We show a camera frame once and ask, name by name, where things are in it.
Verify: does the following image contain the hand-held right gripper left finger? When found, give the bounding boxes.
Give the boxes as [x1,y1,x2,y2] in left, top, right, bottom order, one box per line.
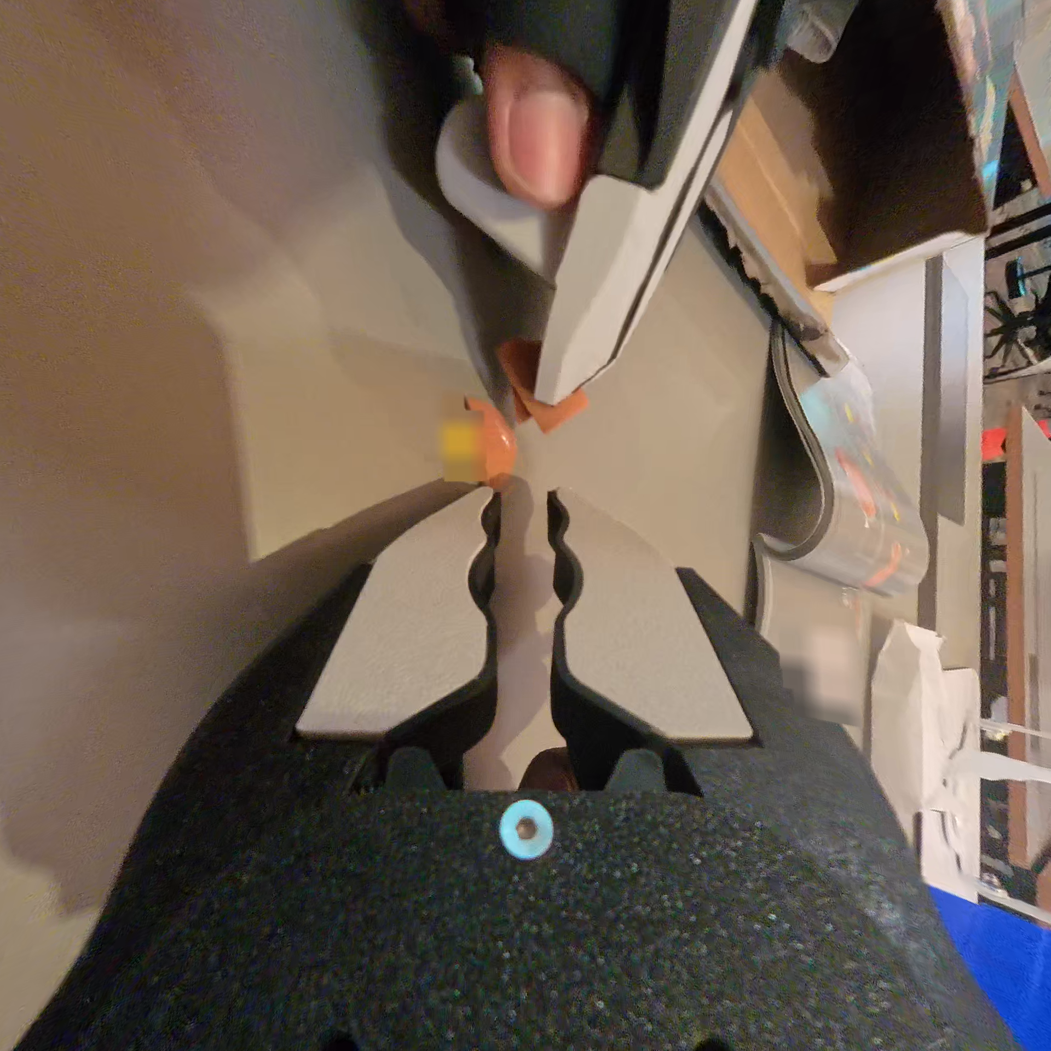
[299,488,500,742]

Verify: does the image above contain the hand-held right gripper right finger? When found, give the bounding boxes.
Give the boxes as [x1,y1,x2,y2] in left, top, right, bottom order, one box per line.
[546,488,755,745]

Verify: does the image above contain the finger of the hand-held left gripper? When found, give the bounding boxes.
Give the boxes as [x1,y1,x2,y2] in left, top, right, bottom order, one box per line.
[575,71,742,397]
[538,173,660,407]

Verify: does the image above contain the brown curved brick piece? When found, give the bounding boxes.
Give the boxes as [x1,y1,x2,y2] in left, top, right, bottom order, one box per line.
[437,398,522,487]

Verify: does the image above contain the grey desk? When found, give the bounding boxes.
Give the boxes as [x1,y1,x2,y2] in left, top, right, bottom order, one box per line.
[1,1,986,986]

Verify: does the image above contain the person's left hand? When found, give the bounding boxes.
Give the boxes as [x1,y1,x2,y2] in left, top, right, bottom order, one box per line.
[480,42,594,208]

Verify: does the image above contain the cardboard box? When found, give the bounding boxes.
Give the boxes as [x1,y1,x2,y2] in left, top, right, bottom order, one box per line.
[707,1,1006,330]

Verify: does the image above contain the grey instruction booklet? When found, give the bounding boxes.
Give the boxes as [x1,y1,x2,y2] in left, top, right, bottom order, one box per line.
[753,313,940,596]

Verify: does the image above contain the light grey table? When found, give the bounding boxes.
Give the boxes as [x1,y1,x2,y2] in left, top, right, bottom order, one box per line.
[830,247,990,658]

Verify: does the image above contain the row of blue plastic bins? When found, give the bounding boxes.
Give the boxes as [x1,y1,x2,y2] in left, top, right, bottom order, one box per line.
[925,879,1051,1051]

